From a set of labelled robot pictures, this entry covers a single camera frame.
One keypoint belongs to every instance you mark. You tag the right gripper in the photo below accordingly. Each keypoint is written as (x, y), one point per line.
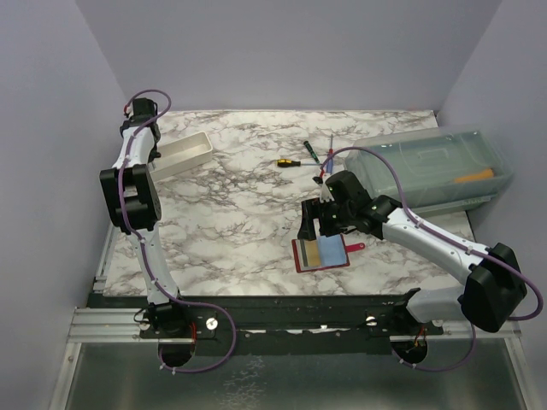
(313, 209)

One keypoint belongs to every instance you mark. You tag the gold credit card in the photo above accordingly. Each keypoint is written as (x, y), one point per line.
(309, 254)

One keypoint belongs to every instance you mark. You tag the red card holder wallet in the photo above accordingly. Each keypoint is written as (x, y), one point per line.
(334, 253)

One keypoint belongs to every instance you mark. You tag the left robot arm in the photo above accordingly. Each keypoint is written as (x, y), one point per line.
(134, 207)

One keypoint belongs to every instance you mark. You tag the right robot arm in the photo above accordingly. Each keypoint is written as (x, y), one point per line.
(489, 287)

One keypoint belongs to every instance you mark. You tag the blue red screwdriver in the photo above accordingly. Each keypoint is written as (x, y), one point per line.
(329, 166)

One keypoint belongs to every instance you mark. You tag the yellow black screwdriver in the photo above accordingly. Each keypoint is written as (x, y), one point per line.
(285, 163)

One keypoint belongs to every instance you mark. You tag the white rectangular tray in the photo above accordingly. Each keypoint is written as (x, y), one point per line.
(182, 155)

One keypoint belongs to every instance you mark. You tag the green black screwdriver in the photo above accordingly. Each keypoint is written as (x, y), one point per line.
(311, 151)

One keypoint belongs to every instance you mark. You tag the clear plastic storage box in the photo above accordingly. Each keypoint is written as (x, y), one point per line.
(426, 163)

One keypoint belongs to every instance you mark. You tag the orange item in box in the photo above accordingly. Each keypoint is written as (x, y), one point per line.
(487, 173)

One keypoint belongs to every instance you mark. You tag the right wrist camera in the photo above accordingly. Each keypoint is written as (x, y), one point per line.
(325, 193)

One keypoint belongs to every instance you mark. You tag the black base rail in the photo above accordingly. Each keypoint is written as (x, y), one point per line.
(265, 325)

